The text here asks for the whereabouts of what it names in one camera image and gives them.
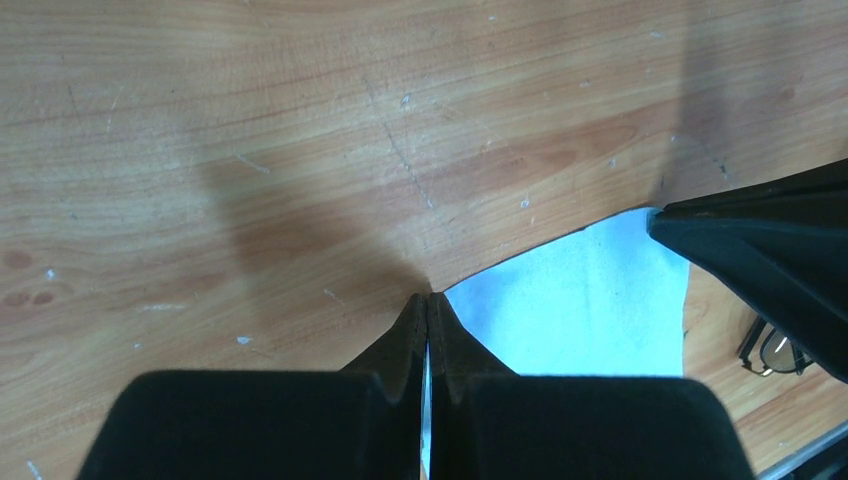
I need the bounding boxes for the blue lens cloth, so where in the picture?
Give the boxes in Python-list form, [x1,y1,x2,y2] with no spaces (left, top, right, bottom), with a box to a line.
[421,206,692,480]

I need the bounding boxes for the slotted aluminium rail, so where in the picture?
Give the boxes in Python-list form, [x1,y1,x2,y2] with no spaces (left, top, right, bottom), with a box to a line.
[757,421,847,480]

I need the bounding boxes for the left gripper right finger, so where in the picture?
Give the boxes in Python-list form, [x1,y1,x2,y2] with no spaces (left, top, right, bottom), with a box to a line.
[427,293,753,479]

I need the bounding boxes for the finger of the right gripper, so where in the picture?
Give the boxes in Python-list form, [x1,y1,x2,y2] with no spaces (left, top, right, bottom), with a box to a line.
[648,160,847,381]

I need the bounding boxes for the dark aviator sunglasses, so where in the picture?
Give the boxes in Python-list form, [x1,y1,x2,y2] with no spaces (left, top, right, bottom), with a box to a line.
[738,316,814,377]

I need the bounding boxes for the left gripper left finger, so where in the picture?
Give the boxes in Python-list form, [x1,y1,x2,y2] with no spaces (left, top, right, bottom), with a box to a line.
[79,294,427,479]

